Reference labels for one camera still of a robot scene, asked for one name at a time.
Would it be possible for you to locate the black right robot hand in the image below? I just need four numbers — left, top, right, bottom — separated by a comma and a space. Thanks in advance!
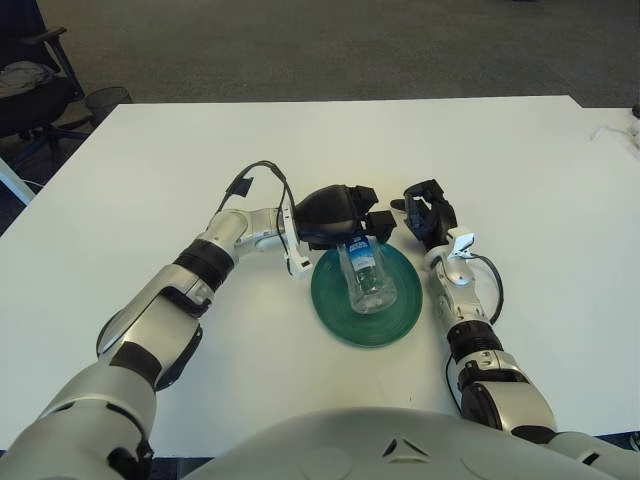
389, 178, 459, 251

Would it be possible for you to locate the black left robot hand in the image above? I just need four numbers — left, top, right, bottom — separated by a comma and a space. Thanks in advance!
292, 183, 397, 251

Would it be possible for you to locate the clear plastic bottle blue cap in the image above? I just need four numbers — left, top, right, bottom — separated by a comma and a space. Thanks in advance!
337, 237, 399, 315

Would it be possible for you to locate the green round plate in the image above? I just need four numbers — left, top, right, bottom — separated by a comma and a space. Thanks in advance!
309, 242, 425, 350

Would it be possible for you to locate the grey robot torso shell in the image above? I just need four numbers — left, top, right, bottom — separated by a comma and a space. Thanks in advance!
184, 405, 640, 480

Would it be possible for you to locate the black mesh wastebasket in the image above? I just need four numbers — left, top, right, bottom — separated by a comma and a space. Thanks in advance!
85, 85, 135, 124

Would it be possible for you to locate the white table leg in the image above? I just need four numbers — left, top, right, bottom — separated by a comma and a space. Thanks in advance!
0, 154, 37, 206

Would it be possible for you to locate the black office chair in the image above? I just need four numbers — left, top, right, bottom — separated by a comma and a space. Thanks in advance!
0, 0, 96, 166

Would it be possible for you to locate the grey cloth on chair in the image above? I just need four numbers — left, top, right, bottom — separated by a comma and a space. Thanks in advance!
0, 59, 56, 89

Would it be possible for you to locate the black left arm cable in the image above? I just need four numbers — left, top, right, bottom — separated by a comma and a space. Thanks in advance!
94, 159, 296, 394

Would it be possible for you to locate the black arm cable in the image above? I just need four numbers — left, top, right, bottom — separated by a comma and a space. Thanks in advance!
472, 252, 505, 325
94, 159, 296, 394

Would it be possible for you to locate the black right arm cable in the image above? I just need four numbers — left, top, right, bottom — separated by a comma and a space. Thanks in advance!
472, 252, 505, 325

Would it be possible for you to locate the thin white cable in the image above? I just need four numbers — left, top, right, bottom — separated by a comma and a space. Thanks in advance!
591, 124, 639, 144

